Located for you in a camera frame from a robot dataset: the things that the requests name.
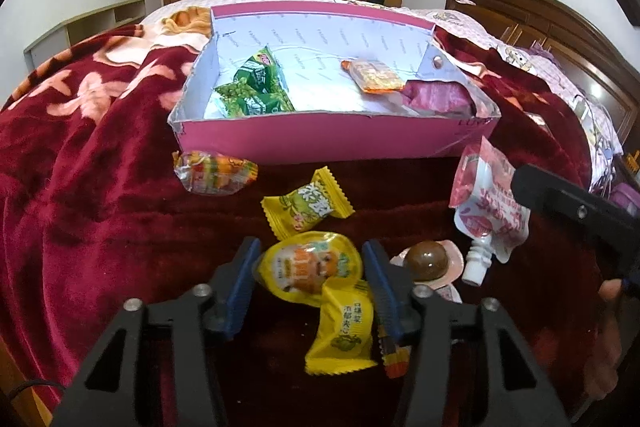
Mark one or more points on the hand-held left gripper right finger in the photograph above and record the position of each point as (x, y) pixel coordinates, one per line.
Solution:
(382, 292)

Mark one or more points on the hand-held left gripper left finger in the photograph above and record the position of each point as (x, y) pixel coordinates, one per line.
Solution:
(240, 287)

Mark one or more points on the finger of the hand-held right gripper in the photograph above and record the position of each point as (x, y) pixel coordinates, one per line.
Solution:
(560, 202)

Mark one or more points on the yellow round jelly cup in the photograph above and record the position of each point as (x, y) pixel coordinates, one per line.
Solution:
(300, 267)

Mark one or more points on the purple round tin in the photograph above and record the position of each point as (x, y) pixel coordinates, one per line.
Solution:
(625, 193)

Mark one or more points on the small spouted jelly pouch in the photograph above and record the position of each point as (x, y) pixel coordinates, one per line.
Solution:
(485, 207)

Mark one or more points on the large pink jelly pouch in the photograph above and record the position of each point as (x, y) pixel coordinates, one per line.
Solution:
(435, 97)

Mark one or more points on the pink cardboard box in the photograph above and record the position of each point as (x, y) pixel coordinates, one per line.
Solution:
(320, 137)

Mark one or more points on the person's right hand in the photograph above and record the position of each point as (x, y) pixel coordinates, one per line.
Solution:
(607, 294)

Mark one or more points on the brown jelly cup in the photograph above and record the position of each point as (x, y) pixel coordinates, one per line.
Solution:
(425, 259)

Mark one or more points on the yellow candy packet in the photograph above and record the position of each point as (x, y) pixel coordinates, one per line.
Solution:
(342, 332)
(305, 207)

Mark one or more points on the dark red plush blanket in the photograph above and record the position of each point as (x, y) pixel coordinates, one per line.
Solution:
(100, 207)

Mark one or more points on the dark wooden headboard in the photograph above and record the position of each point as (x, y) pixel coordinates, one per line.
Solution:
(550, 22)

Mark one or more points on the orange snack packet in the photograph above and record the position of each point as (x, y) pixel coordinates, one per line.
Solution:
(375, 76)

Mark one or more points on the grey low shelf unit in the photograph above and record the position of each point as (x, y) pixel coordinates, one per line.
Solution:
(90, 24)

